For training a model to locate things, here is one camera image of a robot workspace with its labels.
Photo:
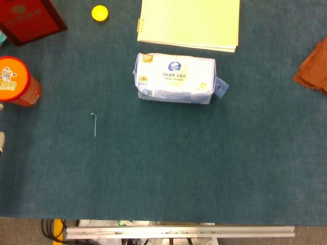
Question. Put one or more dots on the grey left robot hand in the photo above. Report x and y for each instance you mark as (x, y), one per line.
(1, 141)

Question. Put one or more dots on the yellow bottle cap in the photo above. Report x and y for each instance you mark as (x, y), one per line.
(99, 13)

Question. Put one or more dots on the blue tissue pack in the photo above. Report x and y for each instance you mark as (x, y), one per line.
(178, 84)

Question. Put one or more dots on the orange cylindrical canister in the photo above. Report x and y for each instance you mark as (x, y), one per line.
(12, 79)

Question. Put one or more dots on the red box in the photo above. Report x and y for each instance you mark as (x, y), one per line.
(28, 20)

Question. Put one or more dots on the teal felt table mat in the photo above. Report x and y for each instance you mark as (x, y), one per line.
(178, 153)

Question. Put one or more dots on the yellow spiral notebook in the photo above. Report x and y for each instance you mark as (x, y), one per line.
(189, 23)

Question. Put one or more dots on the brown folded cloth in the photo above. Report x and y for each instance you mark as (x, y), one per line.
(314, 71)

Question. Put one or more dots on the aluminium profile rail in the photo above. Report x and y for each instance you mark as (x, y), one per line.
(178, 232)

